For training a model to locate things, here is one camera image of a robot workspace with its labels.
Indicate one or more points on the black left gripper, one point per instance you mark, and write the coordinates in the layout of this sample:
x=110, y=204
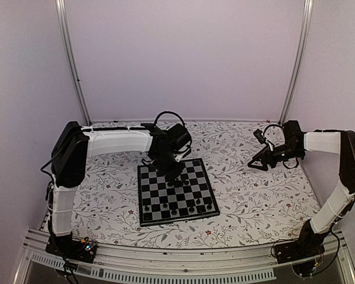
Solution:
x=173, y=174

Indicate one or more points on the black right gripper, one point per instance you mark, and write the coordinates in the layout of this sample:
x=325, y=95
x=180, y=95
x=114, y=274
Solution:
x=260, y=156

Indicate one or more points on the black chess piece cluster piece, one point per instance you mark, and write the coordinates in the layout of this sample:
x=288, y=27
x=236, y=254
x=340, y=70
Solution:
x=177, y=183

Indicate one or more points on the black and grey chessboard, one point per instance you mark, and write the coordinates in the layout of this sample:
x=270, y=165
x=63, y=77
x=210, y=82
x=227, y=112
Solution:
x=153, y=189

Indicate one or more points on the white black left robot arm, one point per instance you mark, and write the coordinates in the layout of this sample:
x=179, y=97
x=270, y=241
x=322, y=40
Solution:
x=68, y=163

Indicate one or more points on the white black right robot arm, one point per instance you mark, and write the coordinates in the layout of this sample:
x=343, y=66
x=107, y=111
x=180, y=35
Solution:
x=321, y=168

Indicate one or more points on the floral patterned table mat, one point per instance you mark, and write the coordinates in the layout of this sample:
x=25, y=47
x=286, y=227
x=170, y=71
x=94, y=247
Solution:
x=230, y=205

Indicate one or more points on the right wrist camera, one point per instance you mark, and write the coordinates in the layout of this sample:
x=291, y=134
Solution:
x=261, y=138

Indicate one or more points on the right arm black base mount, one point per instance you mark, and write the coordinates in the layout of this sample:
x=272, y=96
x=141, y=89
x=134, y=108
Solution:
x=308, y=244

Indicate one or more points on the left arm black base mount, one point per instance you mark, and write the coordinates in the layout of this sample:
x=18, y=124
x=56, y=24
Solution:
x=83, y=250

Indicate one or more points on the right rear aluminium frame post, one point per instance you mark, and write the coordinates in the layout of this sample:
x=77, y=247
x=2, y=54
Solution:
x=300, y=51

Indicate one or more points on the aluminium frame post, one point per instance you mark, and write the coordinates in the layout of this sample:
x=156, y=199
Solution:
x=300, y=51
x=66, y=39

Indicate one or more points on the left rear aluminium frame post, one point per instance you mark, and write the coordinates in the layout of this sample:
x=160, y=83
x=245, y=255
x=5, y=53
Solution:
x=66, y=39

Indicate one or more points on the front aluminium frame rail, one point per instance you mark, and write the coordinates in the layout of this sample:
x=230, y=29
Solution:
x=248, y=264

